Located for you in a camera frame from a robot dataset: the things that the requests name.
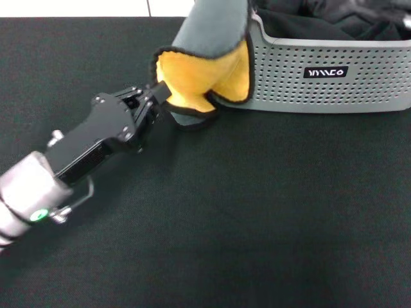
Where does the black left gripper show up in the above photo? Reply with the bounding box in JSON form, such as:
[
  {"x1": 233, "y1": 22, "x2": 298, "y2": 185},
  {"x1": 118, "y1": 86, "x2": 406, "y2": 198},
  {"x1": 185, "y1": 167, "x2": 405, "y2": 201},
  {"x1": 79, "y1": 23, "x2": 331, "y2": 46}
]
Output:
[{"x1": 44, "y1": 81, "x2": 171, "y2": 187}]

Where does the yellow and grey towel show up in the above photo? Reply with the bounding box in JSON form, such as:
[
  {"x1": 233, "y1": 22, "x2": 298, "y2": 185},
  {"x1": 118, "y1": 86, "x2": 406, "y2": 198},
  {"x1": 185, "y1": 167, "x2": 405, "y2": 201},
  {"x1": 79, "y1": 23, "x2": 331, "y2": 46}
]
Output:
[{"x1": 150, "y1": 0, "x2": 257, "y2": 133}]

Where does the grey perforated storage box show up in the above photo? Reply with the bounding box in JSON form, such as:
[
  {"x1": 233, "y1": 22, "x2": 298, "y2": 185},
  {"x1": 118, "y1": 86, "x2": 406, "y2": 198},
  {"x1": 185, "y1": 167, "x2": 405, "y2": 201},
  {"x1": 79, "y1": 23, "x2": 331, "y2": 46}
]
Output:
[{"x1": 215, "y1": 14, "x2": 411, "y2": 114}]

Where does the black cloth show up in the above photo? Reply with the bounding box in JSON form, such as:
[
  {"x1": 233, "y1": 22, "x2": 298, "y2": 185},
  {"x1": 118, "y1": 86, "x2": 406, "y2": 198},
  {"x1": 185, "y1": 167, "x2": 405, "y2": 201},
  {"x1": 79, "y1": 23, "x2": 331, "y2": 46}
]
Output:
[{"x1": 253, "y1": 0, "x2": 411, "y2": 41}]

